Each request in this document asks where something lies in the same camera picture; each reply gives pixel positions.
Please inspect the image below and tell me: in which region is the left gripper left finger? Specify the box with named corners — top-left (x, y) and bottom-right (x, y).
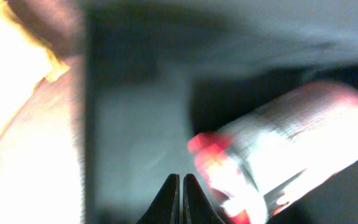
top-left (136, 174), bottom-right (180, 224)

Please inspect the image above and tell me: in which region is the yellow peanut butter sandwich packet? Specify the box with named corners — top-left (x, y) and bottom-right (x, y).
top-left (0, 1), bottom-right (69, 136)

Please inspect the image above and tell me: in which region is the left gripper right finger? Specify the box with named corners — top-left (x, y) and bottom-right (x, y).
top-left (183, 174), bottom-right (224, 224)

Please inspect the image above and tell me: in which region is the black gift box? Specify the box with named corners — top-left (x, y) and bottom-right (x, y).
top-left (85, 0), bottom-right (358, 223)

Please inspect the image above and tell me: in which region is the dark brown Pringles can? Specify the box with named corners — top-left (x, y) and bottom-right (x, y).
top-left (188, 81), bottom-right (358, 223)

